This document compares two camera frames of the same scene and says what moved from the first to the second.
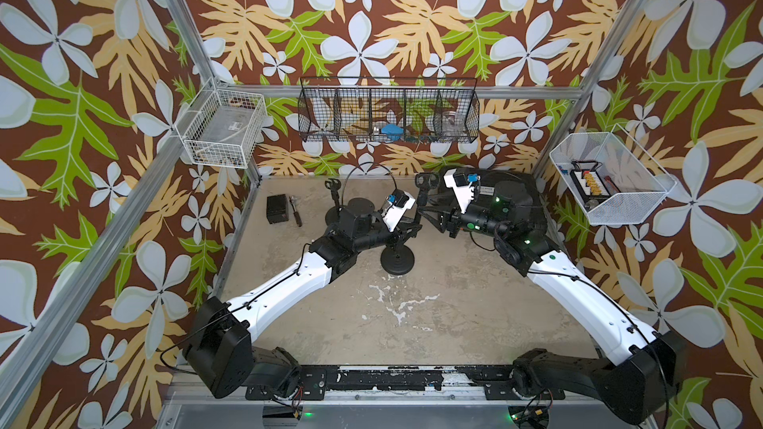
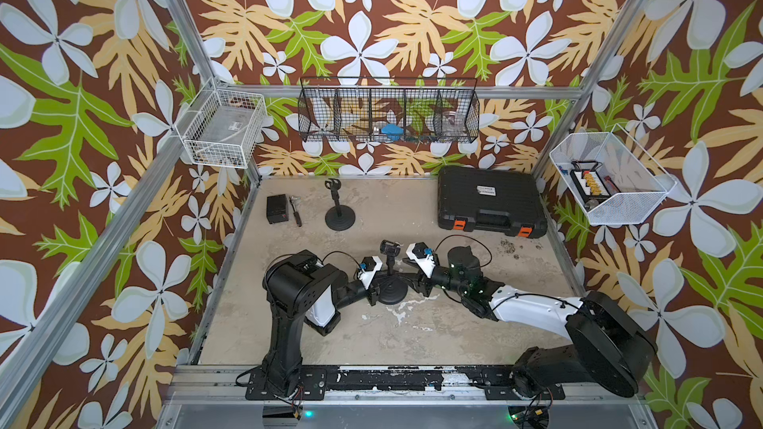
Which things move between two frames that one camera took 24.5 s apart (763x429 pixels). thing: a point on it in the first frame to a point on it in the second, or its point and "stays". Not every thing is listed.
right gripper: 454,219 to 423,284
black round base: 397,260 to 392,290
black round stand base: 341,219 stays
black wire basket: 388,110 stays
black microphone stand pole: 334,185 stays
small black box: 276,209 stays
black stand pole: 424,181 to 390,249
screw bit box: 587,181 stays
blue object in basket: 392,130 stays
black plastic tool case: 514,196 stays
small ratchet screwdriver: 295,213 stays
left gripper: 396,236 to 373,292
